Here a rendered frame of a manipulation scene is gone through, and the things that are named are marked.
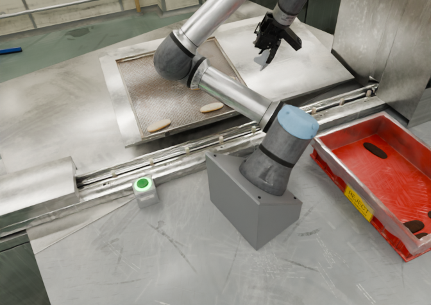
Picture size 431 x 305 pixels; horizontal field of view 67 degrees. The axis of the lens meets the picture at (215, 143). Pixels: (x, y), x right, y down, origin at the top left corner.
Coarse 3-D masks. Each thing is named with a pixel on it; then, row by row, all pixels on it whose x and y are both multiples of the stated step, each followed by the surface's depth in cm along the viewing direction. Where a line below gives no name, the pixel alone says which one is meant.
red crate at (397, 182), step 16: (352, 144) 126; (384, 144) 125; (320, 160) 118; (352, 160) 120; (368, 160) 120; (384, 160) 120; (400, 160) 119; (336, 176) 111; (368, 176) 115; (384, 176) 114; (400, 176) 114; (416, 176) 113; (384, 192) 109; (400, 192) 109; (416, 192) 109; (400, 208) 104; (416, 208) 104; (400, 240) 91; (400, 256) 93; (416, 256) 92
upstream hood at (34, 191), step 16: (64, 160) 116; (16, 176) 111; (32, 176) 111; (48, 176) 110; (64, 176) 110; (0, 192) 107; (16, 192) 106; (32, 192) 106; (48, 192) 105; (64, 192) 105; (0, 208) 102; (16, 208) 101; (32, 208) 103; (48, 208) 106; (0, 224) 102
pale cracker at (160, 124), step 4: (164, 120) 130; (168, 120) 131; (152, 124) 130; (156, 124) 129; (160, 124) 129; (164, 124) 129; (168, 124) 130; (148, 128) 128; (152, 128) 128; (156, 128) 128; (160, 128) 129
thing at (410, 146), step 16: (384, 112) 124; (336, 128) 119; (352, 128) 121; (368, 128) 125; (384, 128) 124; (400, 128) 117; (320, 144) 113; (336, 144) 123; (400, 144) 119; (416, 144) 113; (336, 160) 108; (416, 160) 115; (352, 176) 102; (368, 192) 98; (368, 208) 98; (384, 208) 93; (384, 224) 94; (400, 224) 89; (416, 240) 86
